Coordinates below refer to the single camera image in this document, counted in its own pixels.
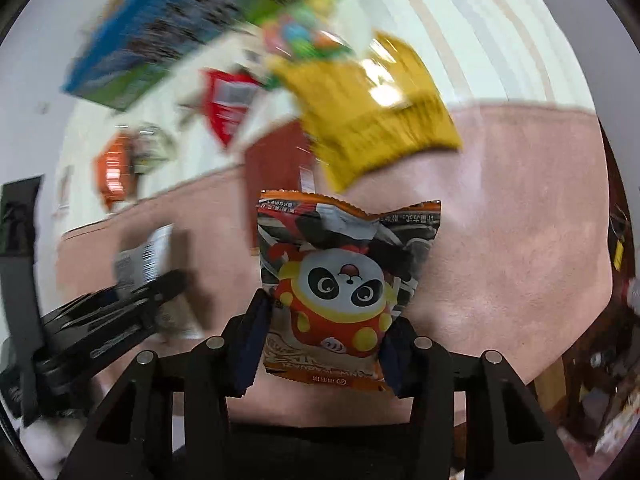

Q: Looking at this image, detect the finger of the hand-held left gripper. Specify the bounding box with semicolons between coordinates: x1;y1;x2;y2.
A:
42;269;189;342
34;309;162;387

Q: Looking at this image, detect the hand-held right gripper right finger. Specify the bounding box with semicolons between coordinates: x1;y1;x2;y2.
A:
377;317;583;480

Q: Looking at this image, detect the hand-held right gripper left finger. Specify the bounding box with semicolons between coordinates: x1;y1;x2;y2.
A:
55;290;273;480

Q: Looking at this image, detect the white barcode snack packet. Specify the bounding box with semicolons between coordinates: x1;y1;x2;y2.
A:
112;225;203;341

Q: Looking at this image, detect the panda print snack packet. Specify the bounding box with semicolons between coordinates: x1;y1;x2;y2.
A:
255;190;443;391

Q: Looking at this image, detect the cardboard box blue print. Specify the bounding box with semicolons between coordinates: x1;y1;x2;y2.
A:
62;0;363;111

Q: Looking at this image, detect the white cloth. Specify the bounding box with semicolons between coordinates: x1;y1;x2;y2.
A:
20;410;96;480

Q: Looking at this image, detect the orange snack packet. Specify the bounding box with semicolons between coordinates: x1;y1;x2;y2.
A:
92;132;146;213

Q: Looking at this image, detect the silver snack packet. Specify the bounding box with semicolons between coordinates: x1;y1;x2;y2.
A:
132;122;178;166

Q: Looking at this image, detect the striped blanket pink border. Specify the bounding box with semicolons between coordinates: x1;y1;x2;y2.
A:
55;0;616;426

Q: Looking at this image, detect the dark red snack packet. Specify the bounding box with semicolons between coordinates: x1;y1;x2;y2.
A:
242;120;321;261

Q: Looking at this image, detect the large yellow snack packet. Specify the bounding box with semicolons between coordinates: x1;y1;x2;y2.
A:
272;32;463;193

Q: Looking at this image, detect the colourful candy bag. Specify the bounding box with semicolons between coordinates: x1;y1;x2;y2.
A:
262;2;373;68

